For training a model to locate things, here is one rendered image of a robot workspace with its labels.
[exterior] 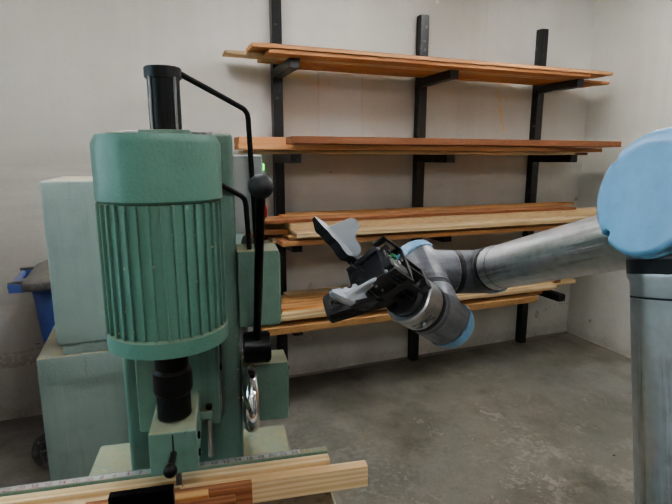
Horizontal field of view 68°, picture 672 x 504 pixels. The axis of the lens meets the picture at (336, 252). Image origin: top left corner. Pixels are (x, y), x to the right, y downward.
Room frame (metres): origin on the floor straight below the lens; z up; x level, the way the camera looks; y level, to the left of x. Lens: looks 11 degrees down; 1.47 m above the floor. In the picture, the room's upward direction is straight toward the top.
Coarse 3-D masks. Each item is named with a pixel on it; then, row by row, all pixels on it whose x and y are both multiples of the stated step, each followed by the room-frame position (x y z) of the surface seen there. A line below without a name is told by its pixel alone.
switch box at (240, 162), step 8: (240, 160) 1.02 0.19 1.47; (256, 160) 1.03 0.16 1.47; (240, 168) 1.02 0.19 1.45; (248, 168) 1.02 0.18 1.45; (256, 168) 1.03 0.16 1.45; (240, 176) 1.02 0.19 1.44; (248, 176) 1.02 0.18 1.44; (240, 184) 1.02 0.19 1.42; (248, 192) 1.02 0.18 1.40; (240, 200) 1.02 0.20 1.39; (248, 200) 1.02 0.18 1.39; (240, 208) 1.02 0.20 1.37; (240, 216) 1.02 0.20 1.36; (240, 224) 1.02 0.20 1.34; (240, 232) 1.02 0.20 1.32
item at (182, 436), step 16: (192, 400) 0.78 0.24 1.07; (192, 416) 0.73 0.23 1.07; (160, 432) 0.68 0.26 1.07; (176, 432) 0.68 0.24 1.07; (192, 432) 0.69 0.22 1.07; (160, 448) 0.68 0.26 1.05; (176, 448) 0.68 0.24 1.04; (192, 448) 0.69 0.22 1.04; (160, 464) 0.67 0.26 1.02; (176, 464) 0.68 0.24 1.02; (192, 464) 0.69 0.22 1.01
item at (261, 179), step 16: (256, 176) 0.68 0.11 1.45; (256, 192) 0.67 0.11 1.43; (256, 208) 0.70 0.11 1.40; (256, 224) 0.72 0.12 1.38; (256, 240) 0.74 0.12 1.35; (256, 256) 0.75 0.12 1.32; (256, 272) 0.77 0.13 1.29; (256, 288) 0.79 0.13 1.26; (256, 304) 0.82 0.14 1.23; (256, 320) 0.84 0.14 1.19; (256, 336) 0.87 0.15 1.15; (256, 352) 0.87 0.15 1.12
